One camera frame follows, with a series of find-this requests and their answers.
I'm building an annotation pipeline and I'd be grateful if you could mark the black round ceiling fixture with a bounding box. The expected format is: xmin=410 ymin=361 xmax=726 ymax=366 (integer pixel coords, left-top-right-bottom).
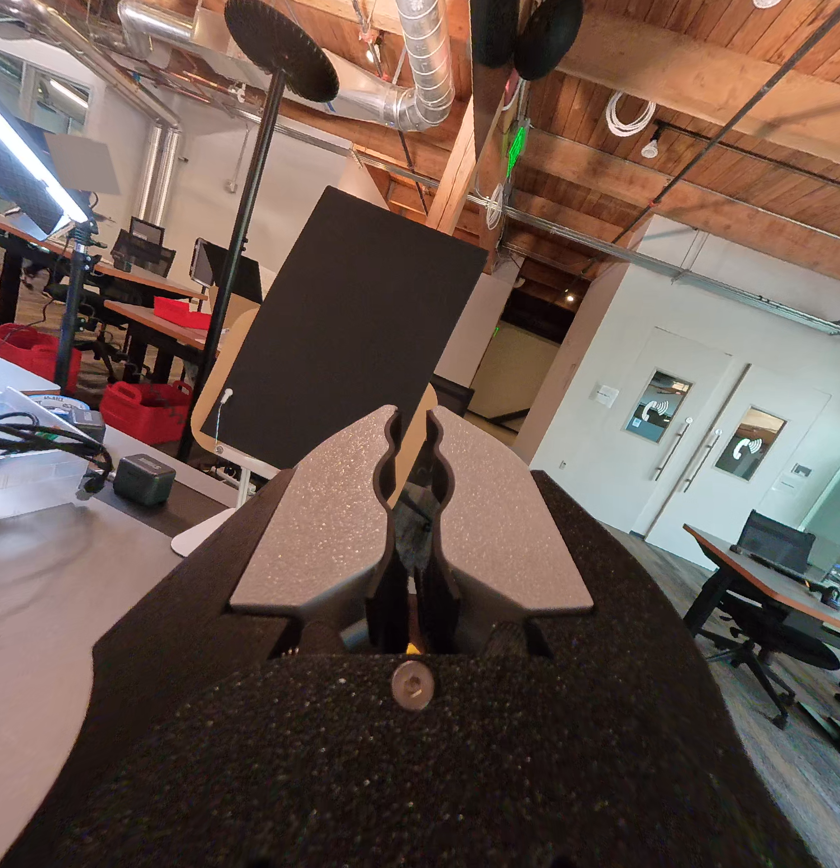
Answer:
xmin=515 ymin=0 xmax=585 ymax=82

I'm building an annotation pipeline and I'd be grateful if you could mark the grey desk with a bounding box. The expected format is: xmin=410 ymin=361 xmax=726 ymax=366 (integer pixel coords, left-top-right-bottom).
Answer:
xmin=0 ymin=349 xmax=288 ymax=868

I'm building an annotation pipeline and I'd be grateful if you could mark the clear plastic box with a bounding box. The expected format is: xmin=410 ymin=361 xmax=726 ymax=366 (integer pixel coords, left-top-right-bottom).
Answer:
xmin=0 ymin=387 xmax=99 ymax=492

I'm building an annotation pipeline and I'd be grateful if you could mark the wooden office desk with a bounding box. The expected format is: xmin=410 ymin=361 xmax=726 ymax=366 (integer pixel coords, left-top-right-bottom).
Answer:
xmin=0 ymin=210 xmax=211 ymax=326
xmin=684 ymin=522 xmax=840 ymax=652
xmin=104 ymin=300 xmax=221 ymax=384

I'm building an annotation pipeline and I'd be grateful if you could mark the blue tape roll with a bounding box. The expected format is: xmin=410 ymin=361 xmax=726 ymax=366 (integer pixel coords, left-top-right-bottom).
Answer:
xmin=37 ymin=395 xmax=90 ymax=425

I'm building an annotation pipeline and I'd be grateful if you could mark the silver air duct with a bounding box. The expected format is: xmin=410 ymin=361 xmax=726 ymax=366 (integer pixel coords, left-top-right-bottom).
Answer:
xmin=118 ymin=0 xmax=456 ymax=134

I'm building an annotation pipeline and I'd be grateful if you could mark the black light tripod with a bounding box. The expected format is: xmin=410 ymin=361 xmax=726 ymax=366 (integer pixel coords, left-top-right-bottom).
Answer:
xmin=50 ymin=217 xmax=112 ymax=397

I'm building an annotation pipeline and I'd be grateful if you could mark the dark grey cube device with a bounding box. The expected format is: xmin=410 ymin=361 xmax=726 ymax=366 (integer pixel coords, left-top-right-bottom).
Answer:
xmin=113 ymin=453 xmax=177 ymax=507

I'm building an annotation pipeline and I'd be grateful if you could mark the studio light panel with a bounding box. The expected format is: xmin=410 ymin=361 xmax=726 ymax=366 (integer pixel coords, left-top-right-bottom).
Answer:
xmin=0 ymin=88 xmax=122 ymax=240

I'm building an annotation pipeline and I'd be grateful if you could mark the white coiled cable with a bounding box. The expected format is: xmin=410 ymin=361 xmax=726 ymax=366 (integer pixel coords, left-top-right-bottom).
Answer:
xmin=606 ymin=91 xmax=658 ymax=137

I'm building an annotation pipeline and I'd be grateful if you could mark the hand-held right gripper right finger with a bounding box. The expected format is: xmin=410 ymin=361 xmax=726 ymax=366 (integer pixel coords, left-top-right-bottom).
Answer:
xmin=420 ymin=405 xmax=595 ymax=652

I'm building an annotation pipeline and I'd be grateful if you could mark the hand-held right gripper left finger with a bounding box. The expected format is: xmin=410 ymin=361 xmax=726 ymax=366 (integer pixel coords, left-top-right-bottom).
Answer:
xmin=228 ymin=405 xmax=413 ymax=645

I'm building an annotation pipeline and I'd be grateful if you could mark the small grey cube device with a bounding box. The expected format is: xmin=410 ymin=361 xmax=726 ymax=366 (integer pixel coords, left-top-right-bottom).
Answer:
xmin=67 ymin=409 xmax=108 ymax=448

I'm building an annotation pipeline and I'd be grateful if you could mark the red plastic basket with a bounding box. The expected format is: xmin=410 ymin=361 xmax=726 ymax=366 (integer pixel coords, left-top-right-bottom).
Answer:
xmin=100 ymin=381 xmax=193 ymax=446
xmin=0 ymin=324 xmax=78 ymax=394

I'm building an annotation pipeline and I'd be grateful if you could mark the tablet on stand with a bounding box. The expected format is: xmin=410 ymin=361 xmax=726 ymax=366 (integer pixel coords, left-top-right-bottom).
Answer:
xmin=189 ymin=237 xmax=224 ymax=289

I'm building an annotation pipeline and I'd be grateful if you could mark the green exit sign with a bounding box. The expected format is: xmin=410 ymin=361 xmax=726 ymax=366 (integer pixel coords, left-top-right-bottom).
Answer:
xmin=504 ymin=118 xmax=532 ymax=183

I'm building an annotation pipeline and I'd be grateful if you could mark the black office chair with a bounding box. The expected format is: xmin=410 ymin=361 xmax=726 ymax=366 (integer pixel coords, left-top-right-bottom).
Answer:
xmin=694 ymin=597 xmax=840 ymax=730
xmin=111 ymin=229 xmax=177 ymax=279

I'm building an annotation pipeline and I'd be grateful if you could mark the red plastic bin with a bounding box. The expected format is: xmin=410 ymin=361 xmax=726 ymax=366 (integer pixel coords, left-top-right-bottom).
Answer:
xmin=154 ymin=296 xmax=214 ymax=331

